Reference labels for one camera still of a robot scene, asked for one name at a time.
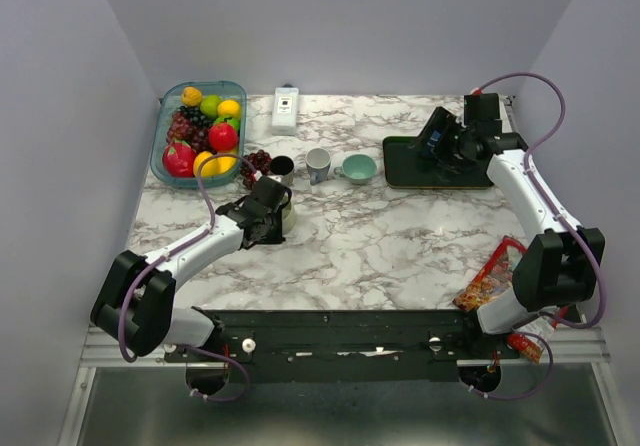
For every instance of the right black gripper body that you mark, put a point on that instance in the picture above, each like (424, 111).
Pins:
(462, 135)

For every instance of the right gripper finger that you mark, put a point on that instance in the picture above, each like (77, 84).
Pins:
(448, 156)
(440, 119)

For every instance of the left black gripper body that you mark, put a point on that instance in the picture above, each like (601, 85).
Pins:
(272, 233)

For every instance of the dark blue mug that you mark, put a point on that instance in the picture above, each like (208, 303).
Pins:
(429, 149)

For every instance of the light green mug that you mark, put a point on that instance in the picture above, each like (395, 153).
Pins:
(288, 215)

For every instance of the brown mug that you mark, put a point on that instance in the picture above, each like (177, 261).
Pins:
(283, 167)

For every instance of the grey-blue mug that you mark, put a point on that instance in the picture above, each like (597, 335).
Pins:
(318, 163)

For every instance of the teal green cup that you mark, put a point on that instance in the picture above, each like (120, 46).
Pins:
(357, 169)

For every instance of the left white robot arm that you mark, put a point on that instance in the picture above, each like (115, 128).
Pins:
(135, 305)

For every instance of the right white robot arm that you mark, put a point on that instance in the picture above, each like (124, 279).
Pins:
(561, 264)

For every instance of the dark green tray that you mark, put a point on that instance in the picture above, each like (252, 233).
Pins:
(405, 169)

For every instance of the dark red grape bunch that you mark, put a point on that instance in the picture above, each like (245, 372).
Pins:
(252, 163)

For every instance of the yellow lemon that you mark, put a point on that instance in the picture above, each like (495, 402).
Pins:
(225, 161)

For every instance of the orange fruit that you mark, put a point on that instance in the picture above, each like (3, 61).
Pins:
(205, 165)

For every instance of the red apple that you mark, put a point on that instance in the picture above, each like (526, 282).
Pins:
(223, 137)

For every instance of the pink dragon fruit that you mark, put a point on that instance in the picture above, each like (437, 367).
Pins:
(178, 159)

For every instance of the yellow mango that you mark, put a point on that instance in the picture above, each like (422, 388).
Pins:
(229, 108)

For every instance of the grapes in bin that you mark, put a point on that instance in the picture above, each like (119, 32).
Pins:
(190, 125)

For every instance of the white rectangular device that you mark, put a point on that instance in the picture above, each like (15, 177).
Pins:
(285, 111)

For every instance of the red snack packet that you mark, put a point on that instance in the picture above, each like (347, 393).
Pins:
(494, 278)

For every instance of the teal plastic fruit bin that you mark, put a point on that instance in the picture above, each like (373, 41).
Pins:
(170, 104)

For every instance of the small yellow-brown fruit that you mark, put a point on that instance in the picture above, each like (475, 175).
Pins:
(191, 96)

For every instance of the blue-red snack packet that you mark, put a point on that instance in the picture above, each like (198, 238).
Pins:
(530, 337)

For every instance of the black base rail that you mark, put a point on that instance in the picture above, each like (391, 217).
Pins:
(349, 346)

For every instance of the aluminium frame rail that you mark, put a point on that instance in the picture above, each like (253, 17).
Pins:
(148, 404)

